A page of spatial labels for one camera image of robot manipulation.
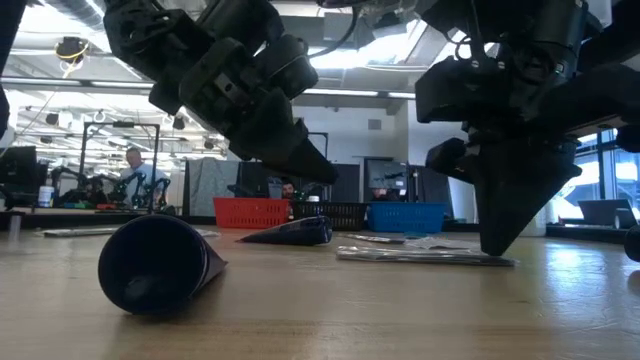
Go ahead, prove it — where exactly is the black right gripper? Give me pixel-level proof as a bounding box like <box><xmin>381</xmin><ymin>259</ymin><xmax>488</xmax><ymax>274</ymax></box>
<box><xmin>414</xmin><ymin>47</ymin><xmax>594</xmax><ymax>257</ymax></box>

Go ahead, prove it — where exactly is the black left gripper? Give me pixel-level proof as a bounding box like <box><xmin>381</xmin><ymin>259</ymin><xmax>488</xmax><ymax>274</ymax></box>
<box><xmin>177</xmin><ymin>34</ymin><xmax>340</xmax><ymax>185</ymax></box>

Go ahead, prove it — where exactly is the black comb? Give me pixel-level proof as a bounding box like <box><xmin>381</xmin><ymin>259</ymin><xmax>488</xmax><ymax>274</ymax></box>
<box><xmin>344</xmin><ymin>233</ymin><xmax>406</xmax><ymax>245</ymax></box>
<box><xmin>335</xmin><ymin>244</ymin><xmax>519</xmax><ymax>268</ymax></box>
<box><xmin>42</xmin><ymin>227</ymin><xmax>121</xmax><ymax>239</ymax></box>

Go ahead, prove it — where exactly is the red plastic basket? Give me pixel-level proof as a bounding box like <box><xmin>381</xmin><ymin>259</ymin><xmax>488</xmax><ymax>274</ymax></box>
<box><xmin>213</xmin><ymin>196</ymin><xmax>292</xmax><ymax>230</ymax></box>

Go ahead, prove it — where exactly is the long ceiling light strip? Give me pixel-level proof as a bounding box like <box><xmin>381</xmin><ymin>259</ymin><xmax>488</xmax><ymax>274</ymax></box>
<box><xmin>0</xmin><ymin>76</ymin><xmax>417</xmax><ymax>101</ymax></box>

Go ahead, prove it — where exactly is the gray fabric partition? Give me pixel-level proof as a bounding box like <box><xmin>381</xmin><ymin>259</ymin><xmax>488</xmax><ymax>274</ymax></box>
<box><xmin>185</xmin><ymin>157</ymin><xmax>240</xmax><ymax>217</ymax></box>

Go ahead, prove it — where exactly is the black partition panel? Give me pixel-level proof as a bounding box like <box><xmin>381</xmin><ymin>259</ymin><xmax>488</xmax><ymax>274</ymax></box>
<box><xmin>238</xmin><ymin>160</ymin><xmax>361</xmax><ymax>204</ymax></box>
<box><xmin>408</xmin><ymin>164</ymin><xmax>455</xmax><ymax>221</ymax></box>

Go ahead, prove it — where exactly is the gray open laptop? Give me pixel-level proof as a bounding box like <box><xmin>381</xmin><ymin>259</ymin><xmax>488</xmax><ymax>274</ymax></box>
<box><xmin>577</xmin><ymin>198</ymin><xmax>640</xmax><ymax>231</ymax></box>

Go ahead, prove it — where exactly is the black plastic basket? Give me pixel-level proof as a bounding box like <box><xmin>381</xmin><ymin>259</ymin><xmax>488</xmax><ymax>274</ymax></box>
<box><xmin>291</xmin><ymin>201</ymin><xmax>369</xmax><ymax>232</ymax></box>

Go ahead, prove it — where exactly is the blue plastic basket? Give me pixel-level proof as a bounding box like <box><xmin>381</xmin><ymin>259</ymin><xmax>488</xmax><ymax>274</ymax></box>
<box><xmin>367</xmin><ymin>201</ymin><xmax>448</xmax><ymax>234</ymax></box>

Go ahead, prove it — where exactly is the dark computer monitor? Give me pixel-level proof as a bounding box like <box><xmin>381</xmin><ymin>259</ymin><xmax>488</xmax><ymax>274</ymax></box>
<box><xmin>366</xmin><ymin>158</ymin><xmax>409</xmax><ymax>190</ymax></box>

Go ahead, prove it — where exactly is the large black monitor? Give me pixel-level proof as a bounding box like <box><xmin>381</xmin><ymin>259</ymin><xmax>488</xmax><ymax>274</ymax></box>
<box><xmin>0</xmin><ymin>145</ymin><xmax>49</xmax><ymax>209</ymax></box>

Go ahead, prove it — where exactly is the black metal gantry frame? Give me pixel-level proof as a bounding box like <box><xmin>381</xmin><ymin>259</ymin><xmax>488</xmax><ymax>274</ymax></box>
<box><xmin>307</xmin><ymin>130</ymin><xmax>330</xmax><ymax>161</ymax></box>
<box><xmin>78</xmin><ymin>121</ymin><xmax>161</xmax><ymax>216</ymax></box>

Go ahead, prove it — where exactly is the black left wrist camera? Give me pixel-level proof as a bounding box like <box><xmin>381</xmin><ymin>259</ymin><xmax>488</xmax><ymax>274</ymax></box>
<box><xmin>255</xmin><ymin>33</ymin><xmax>320</xmax><ymax>101</ymax></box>

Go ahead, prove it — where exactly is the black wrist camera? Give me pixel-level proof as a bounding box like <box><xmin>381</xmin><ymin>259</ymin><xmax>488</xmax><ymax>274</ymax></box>
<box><xmin>425</xmin><ymin>137</ymin><xmax>475</xmax><ymax>185</ymax></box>
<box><xmin>255</xmin><ymin>33</ymin><xmax>320</xmax><ymax>101</ymax></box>

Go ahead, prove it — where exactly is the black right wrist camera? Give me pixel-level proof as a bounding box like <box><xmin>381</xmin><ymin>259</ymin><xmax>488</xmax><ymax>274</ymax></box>
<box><xmin>425</xmin><ymin>137</ymin><xmax>475</xmax><ymax>185</ymax></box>

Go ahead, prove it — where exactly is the black yellow cord reel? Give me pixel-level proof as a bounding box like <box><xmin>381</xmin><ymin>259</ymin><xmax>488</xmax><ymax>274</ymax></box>
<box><xmin>53</xmin><ymin>35</ymin><xmax>91</xmax><ymax>79</ymax></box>

